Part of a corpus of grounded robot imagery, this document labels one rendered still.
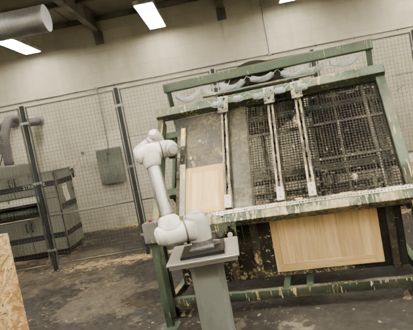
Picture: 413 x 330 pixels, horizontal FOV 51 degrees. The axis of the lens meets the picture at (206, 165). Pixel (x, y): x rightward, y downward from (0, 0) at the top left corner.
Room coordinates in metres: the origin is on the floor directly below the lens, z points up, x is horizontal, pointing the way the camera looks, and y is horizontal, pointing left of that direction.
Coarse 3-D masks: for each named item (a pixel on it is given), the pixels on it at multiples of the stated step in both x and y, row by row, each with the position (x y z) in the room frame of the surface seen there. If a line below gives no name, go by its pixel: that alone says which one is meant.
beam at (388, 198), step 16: (352, 192) 3.39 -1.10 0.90; (384, 192) 3.31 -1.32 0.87; (400, 192) 3.28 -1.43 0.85; (240, 208) 3.61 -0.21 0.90; (256, 208) 3.57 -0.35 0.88; (272, 208) 3.53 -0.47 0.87; (288, 208) 3.48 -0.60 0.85; (304, 208) 3.44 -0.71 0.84; (320, 208) 3.40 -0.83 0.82; (336, 208) 3.38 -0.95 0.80; (352, 208) 3.38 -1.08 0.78; (368, 208) 3.38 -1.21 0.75; (240, 224) 3.62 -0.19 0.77
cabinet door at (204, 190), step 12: (192, 168) 4.02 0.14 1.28; (204, 168) 3.98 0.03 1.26; (216, 168) 3.94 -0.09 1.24; (192, 180) 3.96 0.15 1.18; (204, 180) 3.92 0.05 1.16; (216, 180) 3.88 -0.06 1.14; (192, 192) 3.88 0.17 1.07; (204, 192) 3.85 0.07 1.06; (216, 192) 3.81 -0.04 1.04; (192, 204) 3.82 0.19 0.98; (204, 204) 3.78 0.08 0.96; (216, 204) 3.74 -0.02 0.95
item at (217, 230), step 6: (234, 222) 3.57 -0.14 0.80; (210, 228) 3.62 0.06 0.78; (216, 228) 3.61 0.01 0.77; (222, 228) 3.60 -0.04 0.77; (228, 228) 3.53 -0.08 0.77; (234, 228) 3.57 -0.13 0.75; (216, 234) 3.56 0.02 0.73; (222, 234) 3.55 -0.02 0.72; (228, 234) 3.50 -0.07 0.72; (234, 234) 3.53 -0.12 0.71
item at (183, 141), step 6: (186, 132) 4.29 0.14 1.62; (186, 138) 4.25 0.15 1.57; (180, 144) 4.20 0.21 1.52; (186, 144) 4.22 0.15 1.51; (186, 150) 4.18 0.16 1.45; (186, 156) 4.14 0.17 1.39; (186, 162) 4.10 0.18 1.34; (180, 168) 4.04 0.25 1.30; (180, 174) 4.00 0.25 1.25; (180, 180) 3.97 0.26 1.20; (180, 186) 3.93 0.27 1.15; (180, 192) 3.89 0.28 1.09; (180, 198) 3.86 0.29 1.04; (180, 204) 3.83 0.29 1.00; (180, 210) 3.79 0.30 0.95
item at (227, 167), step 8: (224, 96) 4.27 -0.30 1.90; (224, 104) 4.21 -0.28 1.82; (224, 112) 4.18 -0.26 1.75; (224, 120) 4.19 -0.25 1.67; (224, 128) 4.14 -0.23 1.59; (224, 136) 4.08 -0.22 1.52; (224, 144) 4.01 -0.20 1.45; (224, 152) 3.95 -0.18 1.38; (224, 160) 3.90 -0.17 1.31; (224, 168) 3.85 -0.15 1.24; (224, 176) 3.81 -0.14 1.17; (224, 184) 3.76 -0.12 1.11; (224, 192) 3.72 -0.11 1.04; (232, 192) 3.77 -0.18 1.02; (224, 200) 3.68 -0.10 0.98; (232, 200) 3.70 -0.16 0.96; (232, 208) 3.65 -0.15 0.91
